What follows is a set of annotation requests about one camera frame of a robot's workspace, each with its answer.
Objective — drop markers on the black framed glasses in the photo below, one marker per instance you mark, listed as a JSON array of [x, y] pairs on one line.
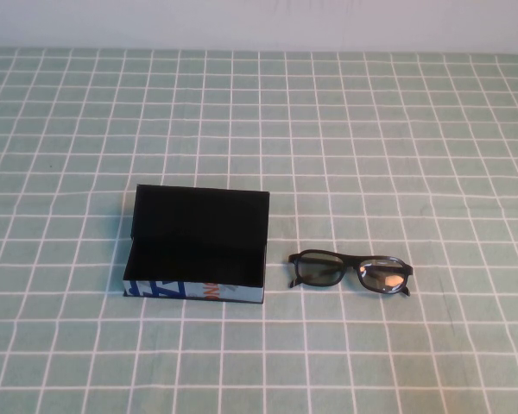
[[319, 269]]

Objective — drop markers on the black printed glasses case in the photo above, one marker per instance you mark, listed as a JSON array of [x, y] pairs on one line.
[[198, 233]]

